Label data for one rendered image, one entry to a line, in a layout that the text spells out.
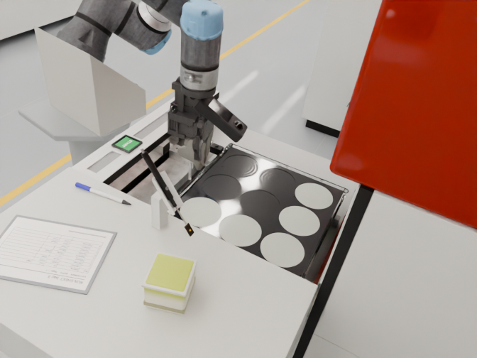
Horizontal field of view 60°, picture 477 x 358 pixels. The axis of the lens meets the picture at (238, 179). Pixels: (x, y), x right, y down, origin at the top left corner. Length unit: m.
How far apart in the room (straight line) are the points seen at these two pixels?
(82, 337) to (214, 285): 0.23
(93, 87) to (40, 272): 0.64
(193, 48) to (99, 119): 0.64
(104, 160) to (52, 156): 1.67
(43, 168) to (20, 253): 1.79
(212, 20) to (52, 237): 0.51
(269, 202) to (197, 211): 0.19
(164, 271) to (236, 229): 0.30
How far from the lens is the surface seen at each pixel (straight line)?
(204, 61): 0.79
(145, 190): 1.09
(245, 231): 0.97
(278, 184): 1.11
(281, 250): 0.95
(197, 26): 0.77
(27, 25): 4.25
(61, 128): 1.45
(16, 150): 2.83
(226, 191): 1.06
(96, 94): 1.32
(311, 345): 0.98
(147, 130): 1.17
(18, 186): 2.56
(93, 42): 1.36
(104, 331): 0.75
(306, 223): 1.02
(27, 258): 0.86
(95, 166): 1.05
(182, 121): 0.87
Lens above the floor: 1.61
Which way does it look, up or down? 40 degrees down
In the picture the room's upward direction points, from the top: 8 degrees clockwise
